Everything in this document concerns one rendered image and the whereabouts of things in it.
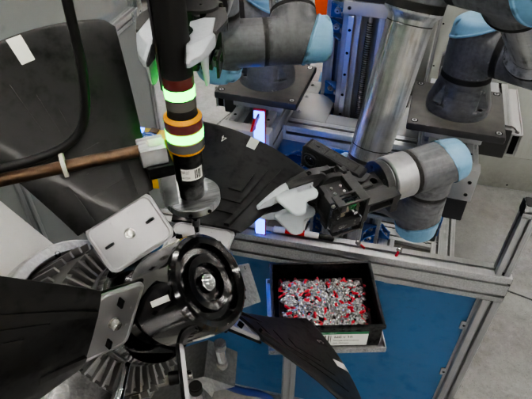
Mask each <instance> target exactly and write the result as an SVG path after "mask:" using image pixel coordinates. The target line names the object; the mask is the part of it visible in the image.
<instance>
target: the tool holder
mask: <svg viewBox="0 0 532 399"><path fill-rule="evenodd" d="M160 137H161V138H162V136H161V135H152V136H148V137H145V138H140V139H136V140H135V143H136V145H139V155H140V157H139V159H140V161H141V164H142V167H143V168H146V170H147V172H148V175H149V178H150V180H155V179H158V185H159V190H160V193H161V197H162V199H163V202H164V205H165V206H166V207H167V209H168V210H169V211H170V212H171V213H172V214H174V215H176V216H179V217H182V218H187V219H193V218H199V217H202V216H205V215H208V214H210V213H211V212H212V211H213V210H215V209H216V207H217V206H218V205H219V203H220V199H221V197H220V189H219V186H218V185H217V184H216V183H215V182H214V181H212V180H210V179H208V178H206V177H204V188H205V194H204V196H203V197H202V198H201V199H198V200H196V201H187V200H184V199H182V198H181V197H180V193H179V188H178V183H177V181H176V176H175V174H176V172H175V166H174V164H173V160H172V158H171V156H170V154H169V151H168V149H167V147H166V145H165V143H163V144H161V145H157V146H150V147H149V146H147V145H146V142H147V140H148V139H156V138H160Z"/></svg>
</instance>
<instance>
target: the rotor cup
mask: <svg viewBox="0 0 532 399"><path fill-rule="evenodd" d="M206 273H209V274H211V275H212V276H213V277H214V279H215V289H214V290H213V291H208V290H206V289H205V288H204V287H203V284H202V277H203V275H204V274H206ZM140 278H143V279H144V280H143V285H144V288H143V291H142V296H141V298H140V301H139V306H138V309H137V312H136V315H135V319H134V322H133V325H132V327H131V332H130V335H129V337H128V339H127V341H126V342H125V343H124V344H123V345H122V346H120V347H119V348H116V349H114V350H113V351H114V352H115V353H116V354H117V355H119V356H120V357H122V358H123V359H125V360H127V361H128V362H130V363H134V364H137V365H141V366H152V365H156V364H159V363H164V362H166V361H169V360H171V359H173V358H174V357H176V356H177V355H176V343H179V344H182V345H184V348H185V346H186V345H187V344H190V343H192V342H195V341H193V340H197V339H199V338H202V337H205V336H210V335H218V334H220V333H224V332H225V331H226V330H228V329H230V328H231V327H232V326H233V325H234V324H235V323H236V322H237V321H238V319H239V317H240V316H241V313H242V311H243V307H244V303H245V286H244V281H243V278H242V274H241V270H240V268H239V267H238V263H237V261H236V260H235V259H234V257H233V255H232V254H231V252H230V251H229V250H228V249H227V248H226V247H225V246H224V245H223V244H222V243H221V242H220V241H218V240H216V239H215V238H213V237H210V236H208V235H205V234H192V235H188V236H185V237H183V238H181V239H179V241H177V242H176V243H174V244H172V245H170V246H168V247H166V248H164V249H162V250H160V251H159V250H157V251H155V252H153V253H148V254H147V255H145V256H144V257H142V258H141V259H139V260H137V261H136V262H135V263H133V264H131V265H130V266H128V267H127V268H125V269H124V270H122V271H121V272H118V273H116V274H115V275H113V274H112V273H111V271H110V270H109V269H108V268H107V269H106V270H105V271H104V273H103V275H102V276H101V278H100V281H99V283H98V285H97V290H99V291H103V290H106V289H109V288H111V287H116V286H119V285H121V284H124V283H128V282H131V281H133V280H136V279H140ZM165 295H168V296H169V300H170V301H168V302H165V303H163V304H161V305H159V306H155V307H153V308H152V305H151V304H150V302H152V301H154V300H155V299H158V298H161V297H163V296H165Z"/></svg>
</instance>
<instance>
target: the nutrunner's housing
mask: <svg viewBox="0 0 532 399"><path fill-rule="evenodd" d="M173 164H174V166H175V172H176V180H177V183H178V188H179V193H180V197H181V198H182V199H183V200H187V201H196V200H199V199H201V198H202V197H203V196H204V194H205V188H204V168H203V153H202V151H201V152H199V153H198V154H196V155H194V156H191V157H179V156H176V155H174V154H173Z"/></svg>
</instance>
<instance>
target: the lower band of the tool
mask: <svg viewBox="0 0 532 399"><path fill-rule="evenodd" d="M197 110H198V114H197V116H196V117H195V118H193V119H191V120H187V121H174V120H171V119H169V118H168V117H167V115H166V113H167V111H166V112H165V113H164V115H163V120H164V121H165V122H166V123H167V124H169V125H171V126H174V127H186V126H190V125H193V124H195V123H197V122H199V121H200V120H201V118H202V112H201V111H200V110H199V109H197ZM201 129H202V128H201ZM201 129H200V130H199V131H201ZM199 131H197V132H196V133H198V132H199ZM166 132H167V131H166ZM167 133H168V132H167ZM196 133H194V134H196ZM168 134H169V133H168ZM194 134H192V135H194ZM170 135H172V134H170ZM173 136H177V137H186V136H190V135H184V136H179V135H173ZM201 140H202V139H201ZM201 140H200V141H201ZM167 141H168V140H167ZM200 141H199V142H200ZM168 142H169V141H168ZM199 142H196V143H194V144H192V145H195V144H197V143H199ZM169 143H170V142H169ZM170 144H172V143H170ZM172 145H174V144H172ZM192 145H187V146H192ZM174 146H178V145H174ZM204 146H205V145H204ZM203 148H204V147H203ZM168 150H169V149H168ZM202 150H203V149H202ZM202 150H200V151H199V152H201V151H202ZM169 152H170V153H171V154H174V153H172V152H171V151H170V150H169ZM199 152H197V153H194V154H189V155H179V154H174V155H176V156H179V157H191V156H194V155H196V154H198V153H199Z"/></svg>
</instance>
